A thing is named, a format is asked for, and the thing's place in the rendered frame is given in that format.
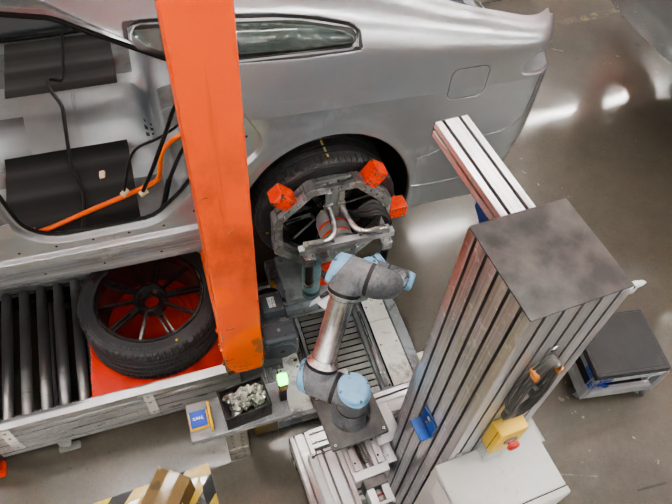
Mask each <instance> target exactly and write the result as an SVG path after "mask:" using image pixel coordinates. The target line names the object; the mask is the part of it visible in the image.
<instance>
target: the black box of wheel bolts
mask: <svg viewBox="0 0 672 504"><path fill-rule="evenodd" d="M216 393H217V396H218V400H219V404H220V407H221V410H222V413H223V416H224V419H225V422H226V425H227V428H228V430H231V429H234V428H236V427H239V426H242V425H244V424H247V423H250V422H253V421H255V420H258V419H261V418H263V417H266V416H269V415H271V414H272V401H271V399H270V396H269V394H268V391H267V388H266V386H265V383H264V381H263V378H262V375H260V376H257V377H254V378H251V379H249V380H246V381H243V382H240V383H237V384H234V385H232V386H229V387H226V388H223V389H220V390H217V391H216Z"/></svg>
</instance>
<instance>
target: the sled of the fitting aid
mask: <svg viewBox="0 0 672 504"><path fill-rule="evenodd" d="M264 269H265V272H266V275H267V279H268V282H269V285H270V288H275V289H277V290H278V291H280V293H281V296H282V300H283V303H284V306H285V309H286V313H287V316H289V317H290V318H296V317H300V316H305V315H309V314H313V313H317V312H321V311H325V310H326V309H323V308H320V309H319V305H318V304H314V305H313V306H311V307H309V305H310V303H311V302H312V301H313V300H310V301H306V302H302V303H298V304H294V305H289V306H288V305H287V302H286V298H285V295H284V292H283V289H282V286H281V283H280V279H279V276H278V273H277V270H276V267H275V263H274V259H271V260H267V261H264ZM366 300H368V298H367V297H364V296H362V295H361V297H360V299H359V300H357V301H355V302H354V303H358V302H362V301H366Z"/></svg>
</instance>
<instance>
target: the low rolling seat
mask: <svg viewBox="0 0 672 504"><path fill-rule="evenodd" d="M670 368H671V365H670V363H669V361H668V359H667V358H666V356H665V354H664V352H663V350H662V348H661V346H660V344H659V342H658V340H657V339H656V337H655V335H654V333H653V331H652V329H651V327H650V325H649V323H648V321H647V320H646V318H645V316H644V314H643V312H642V310H641V309H634V310H626V311H618V312H614V313H613V314H612V315H611V317H610V318H609V319H608V321H607V322H606V323H605V324H604V326H603V327H602V328H601V329H600V331H599V332H598V333H597V334H596V336H595V337H594V338H593V340H592V341H591V342H590V343H589V345H588V346H587V347H586V348H585V350H584V351H583V352H582V353H581V355H580V356H579V357H578V359H577V360H576V361H575V362H574V364H573V365H572V366H571V367H570V369H569V370H568V373H569V376H570V378H571V380H572V383H573V385H574V387H570V388H569V390H568V393H569V395H570V396H572V397H574V398H577V399H582V398H583V399H585V398H592V397H599V396H606V395H613V394H620V393H627V392H632V393H633V394H634V395H636V396H638V397H642V396H644V395H645V393H646V392H645V390H647V389H651V388H652V387H654V386H655V385H656V384H657V383H658V382H659V381H660V380H661V379H662V378H663V377H664V376H665V375H667V374H668V373H669V372H670V371H669V369H670Z"/></svg>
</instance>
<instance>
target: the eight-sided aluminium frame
mask: <svg viewBox="0 0 672 504"><path fill-rule="evenodd" d="M365 184H366V182H365V180H364V178H363V176H362V173H361V172H358V171H350V172H348V173H343V174H338V175H333V176H328V177H322V178H317V179H311V180H307V181H305V182H304V183H302V184H301V186H300V187H299V188H297V189H296V190H295V191H294V192H293V193H294V196H295V199H296V203H295V204H294V205H293V206H292V207H291V208H289V209H288V210H287V211H283V210H281V209H279V208H277V207H276V208H274V209H273V211H272V212H270V219H271V242H272V247H273V250H274V253H275V254H276V255H278V256H281V257H284V258H287V259H289V260H292V261H295V262H297V263H300V264H302V259H301V256H298V253H297V247H296V246H293V245H291V244H288V243H286V242H283V223H284V222H285V221H286V220H287V219H288V218H290V217H291V216H292V215H293V214H294V213H295V212H296V211H298V210H299V209H300V208H301V207H302V206H303V205H304V204H306V203H307V202H308V201H309V200H310V199H311V198H313V197H315V196H319V195H324V194H326V193H331V192H332V193H334V192H339V191H341V190H349V189H354V188H358V189H360V190H362V191H363V192H365V193H367V194H369V195H371V196H372V197H374V198H376V199H378V201H379V202H380V203H381V204H382V205H383V207H386V209H387V211H388V214H389V210H390V205H391V203H392V202H391V200H392V198H391V196H390V194H389V192H388V190H387V189H386V188H385V187H384V186H381V185H380V184H379V185H378V186H377V187H376V188H374V187H371V186H368V185H365ZM384 224H385V223H384V220H383V218H382V216H375V218H374V221H372V222H371V223H370V224H369V225H367V226H366V227H365V228H371V227H376V226H381V225H384ZM371 241H372V240H370V241H366V242H361V243H357V244H356V250H355V252H354V253H353V255H355V254H356V253H357V252H358V251H360V250H361V249H362V248H363V247H365V246H366V245H367V244H368V243H370V242H371ZM314 254H315V255H316V256H318V257H319V258H320V259H321V261H322V263H326V262H330V261H333V260H332V259H331V258H329V256H328V253H327V251H326V250H325V251H321V252H316V253H314Z"/></svg>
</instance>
